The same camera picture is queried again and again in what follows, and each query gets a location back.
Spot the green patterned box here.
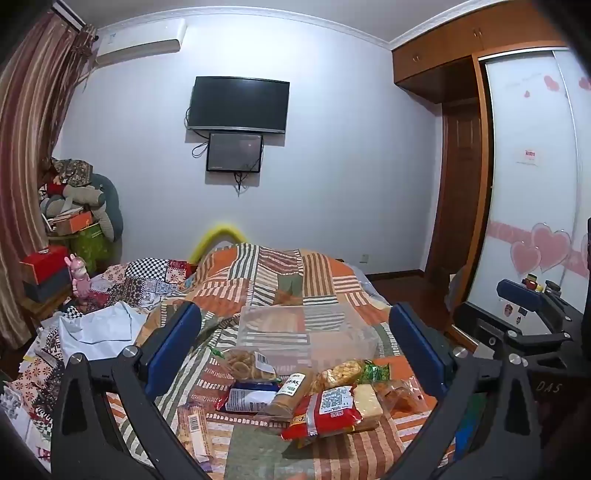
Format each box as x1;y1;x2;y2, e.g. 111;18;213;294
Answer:
68;224;112;274

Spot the striped patchwork blanket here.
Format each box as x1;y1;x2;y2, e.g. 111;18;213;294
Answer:
106;244;467;480

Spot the striped brown curtain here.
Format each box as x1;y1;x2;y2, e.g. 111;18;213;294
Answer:
0;9;99;363

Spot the yellow cake slice packet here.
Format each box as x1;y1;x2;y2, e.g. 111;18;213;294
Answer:
352;383;385;422

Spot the blue snack packet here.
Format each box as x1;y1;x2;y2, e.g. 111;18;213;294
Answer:
216;381;283;415

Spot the long cracker packet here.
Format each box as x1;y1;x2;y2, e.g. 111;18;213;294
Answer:
177;401;216;468

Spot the green snack packet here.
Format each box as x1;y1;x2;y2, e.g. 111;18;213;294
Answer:
362;362;392;385

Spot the small black wall monitor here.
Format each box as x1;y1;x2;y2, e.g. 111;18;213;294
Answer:
206;132;264;173

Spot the grey stuffed toy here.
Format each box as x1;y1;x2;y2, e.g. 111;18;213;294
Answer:
41;182;115;241

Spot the orange box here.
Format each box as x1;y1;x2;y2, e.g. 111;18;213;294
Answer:
50;210;94;237

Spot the checkered patterned quilt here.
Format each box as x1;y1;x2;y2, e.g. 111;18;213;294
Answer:
0;257;195;480

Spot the brown bread packet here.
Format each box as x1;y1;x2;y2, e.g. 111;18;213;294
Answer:
373;377;423;412

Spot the white heart sticker sliding door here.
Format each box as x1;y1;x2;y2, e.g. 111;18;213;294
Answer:
464;46;591;335

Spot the biscuit roll with white label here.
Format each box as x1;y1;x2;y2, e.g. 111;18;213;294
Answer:
265;370;320;420

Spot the dark grey box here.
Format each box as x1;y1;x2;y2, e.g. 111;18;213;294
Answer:
23;268;75;304

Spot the red box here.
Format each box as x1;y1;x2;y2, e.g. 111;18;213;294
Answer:
19;246;71;283

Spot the yellow foam tube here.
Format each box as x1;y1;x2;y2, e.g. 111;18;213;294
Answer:
187;224;249;265

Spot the black wall television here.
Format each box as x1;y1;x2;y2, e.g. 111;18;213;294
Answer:
187;76;291;135

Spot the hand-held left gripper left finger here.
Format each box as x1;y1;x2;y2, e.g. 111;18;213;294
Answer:
51;302;204;480

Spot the pink toy llama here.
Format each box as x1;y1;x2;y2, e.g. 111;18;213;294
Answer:
68;254;94;299

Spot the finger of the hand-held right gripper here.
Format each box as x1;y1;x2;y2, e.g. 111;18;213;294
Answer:
456;302;525;358
496;278;580;335

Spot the white air conditioner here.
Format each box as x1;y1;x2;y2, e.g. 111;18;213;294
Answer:
93;18;188;68

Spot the ring snack bag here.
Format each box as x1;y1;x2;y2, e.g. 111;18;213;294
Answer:
224;347;278;384

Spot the wooden door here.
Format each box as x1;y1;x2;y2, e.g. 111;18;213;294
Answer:
424;99;485;281

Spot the red snack packet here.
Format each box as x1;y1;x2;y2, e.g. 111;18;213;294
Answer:
281;385;364;449

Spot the yellow puffed snack bag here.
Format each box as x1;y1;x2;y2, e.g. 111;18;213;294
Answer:
318;359;366;387

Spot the patterned dark cloth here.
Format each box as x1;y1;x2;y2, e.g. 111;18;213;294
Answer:
50;158;96;186

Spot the wooden wardrobe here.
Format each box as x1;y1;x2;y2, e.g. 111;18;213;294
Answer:
391;0;570;287

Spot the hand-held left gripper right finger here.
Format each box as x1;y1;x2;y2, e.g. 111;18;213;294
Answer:
388;302;543;480

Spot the white cloth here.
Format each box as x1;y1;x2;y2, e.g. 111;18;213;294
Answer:
58;302;149;366

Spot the clear plastic container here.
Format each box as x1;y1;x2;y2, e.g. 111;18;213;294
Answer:
236;303;382;363

